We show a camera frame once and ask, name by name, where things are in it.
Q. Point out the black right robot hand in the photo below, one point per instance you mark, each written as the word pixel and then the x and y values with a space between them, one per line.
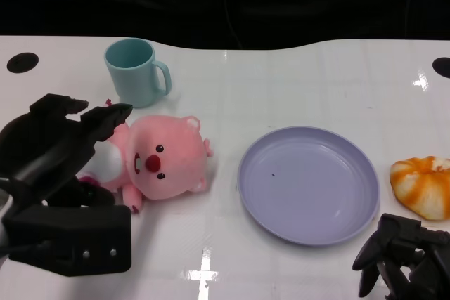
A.
pixel 400 244

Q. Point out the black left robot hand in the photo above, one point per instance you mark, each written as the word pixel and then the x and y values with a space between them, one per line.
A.
pixel 52 152

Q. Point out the pink beaver plush doll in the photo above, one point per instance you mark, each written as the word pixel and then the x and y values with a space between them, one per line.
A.
pixel 168 152

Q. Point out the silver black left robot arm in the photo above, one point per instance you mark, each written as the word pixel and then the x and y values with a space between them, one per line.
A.
pixel 4 205

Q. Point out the lavender plastic plate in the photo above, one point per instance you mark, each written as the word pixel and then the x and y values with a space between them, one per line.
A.
pixel 309 187

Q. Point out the orange white bread toy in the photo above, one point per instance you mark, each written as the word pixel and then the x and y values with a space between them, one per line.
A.
pixel 422 187

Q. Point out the black round table grommet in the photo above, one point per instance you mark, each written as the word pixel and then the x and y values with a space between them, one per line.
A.
pixel 22 63
pixel 442 66

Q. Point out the light blue plastic mug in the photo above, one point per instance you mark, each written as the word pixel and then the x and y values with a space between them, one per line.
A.
pixel 135 82

